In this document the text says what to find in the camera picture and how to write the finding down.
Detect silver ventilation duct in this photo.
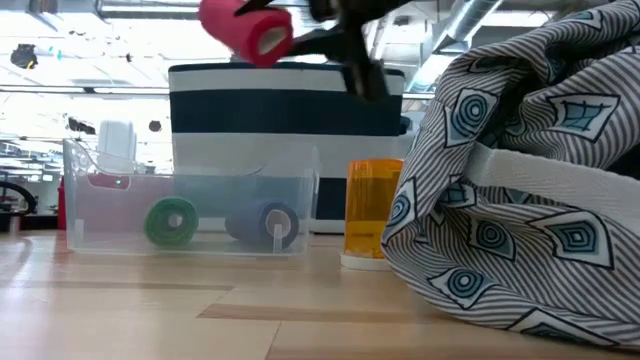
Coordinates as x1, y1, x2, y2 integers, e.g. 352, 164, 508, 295
432, 0, 506, 54

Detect navy white striped fabric basket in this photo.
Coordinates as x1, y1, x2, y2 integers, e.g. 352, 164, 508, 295
168, 62, 412, 235

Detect blue bandage roll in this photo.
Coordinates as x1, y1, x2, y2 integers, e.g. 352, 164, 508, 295
224, 199, 300, 251

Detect white rounded background object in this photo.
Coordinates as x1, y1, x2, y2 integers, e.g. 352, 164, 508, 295
96, 118, 138, 175

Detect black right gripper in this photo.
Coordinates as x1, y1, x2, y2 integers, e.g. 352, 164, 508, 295
234, 0, 416, 104

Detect grey patterned cloth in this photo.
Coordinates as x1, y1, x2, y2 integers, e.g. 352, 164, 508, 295
381, 0, 640, 350

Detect black ceiling fixture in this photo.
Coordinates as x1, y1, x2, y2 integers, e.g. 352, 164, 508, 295
9, 43, 40, 71

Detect black bicycle wheel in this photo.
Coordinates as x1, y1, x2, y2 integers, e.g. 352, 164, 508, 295
0, 180, 38, 215

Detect orange pill bottle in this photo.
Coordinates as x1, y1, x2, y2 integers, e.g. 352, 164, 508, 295
340, 158, 404, 272

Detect green bandage roll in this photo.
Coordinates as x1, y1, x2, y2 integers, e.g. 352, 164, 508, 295
143, 196, 200, 247

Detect red bandage roll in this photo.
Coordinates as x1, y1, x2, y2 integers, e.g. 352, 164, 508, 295
198, 0, 295, 69

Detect clear plastic bin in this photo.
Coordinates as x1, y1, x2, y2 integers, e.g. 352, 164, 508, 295
62, 138, 321, 257

